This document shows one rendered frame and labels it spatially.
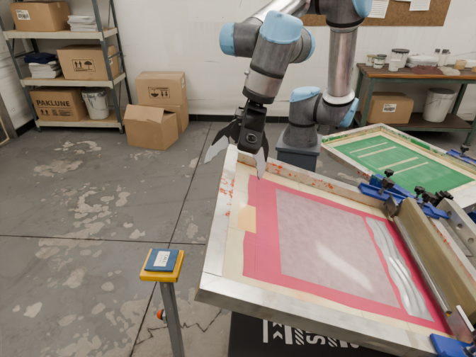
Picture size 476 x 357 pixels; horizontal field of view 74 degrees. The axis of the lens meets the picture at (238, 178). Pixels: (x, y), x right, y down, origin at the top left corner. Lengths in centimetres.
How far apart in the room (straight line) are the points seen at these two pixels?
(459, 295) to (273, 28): 71
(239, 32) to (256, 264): 52
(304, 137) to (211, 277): 88
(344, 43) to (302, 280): 75
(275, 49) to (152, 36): 411
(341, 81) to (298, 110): 21
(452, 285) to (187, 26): 417
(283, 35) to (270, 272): 48
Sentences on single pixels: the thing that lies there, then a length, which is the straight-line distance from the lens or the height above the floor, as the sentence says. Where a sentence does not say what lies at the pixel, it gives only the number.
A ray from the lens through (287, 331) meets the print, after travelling 101.
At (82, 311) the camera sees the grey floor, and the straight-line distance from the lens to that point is 242.
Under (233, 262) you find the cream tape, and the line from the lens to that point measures 70.
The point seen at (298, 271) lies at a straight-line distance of 76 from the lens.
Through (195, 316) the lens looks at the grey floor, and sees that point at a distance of 220.
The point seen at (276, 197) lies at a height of 125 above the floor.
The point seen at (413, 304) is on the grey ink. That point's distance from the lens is 92.
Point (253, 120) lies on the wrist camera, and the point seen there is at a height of 155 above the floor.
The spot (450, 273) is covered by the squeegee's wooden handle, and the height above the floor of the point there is 120.
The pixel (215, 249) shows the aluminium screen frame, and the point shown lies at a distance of 66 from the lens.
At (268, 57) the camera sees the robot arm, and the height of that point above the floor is 167.
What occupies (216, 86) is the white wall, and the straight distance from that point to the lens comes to 467.
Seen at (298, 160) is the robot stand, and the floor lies 115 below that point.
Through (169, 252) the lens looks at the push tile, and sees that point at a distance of 119.
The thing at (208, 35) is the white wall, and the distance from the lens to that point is 455.
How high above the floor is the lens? 180
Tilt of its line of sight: 32 degrees down
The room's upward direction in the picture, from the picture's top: straight up
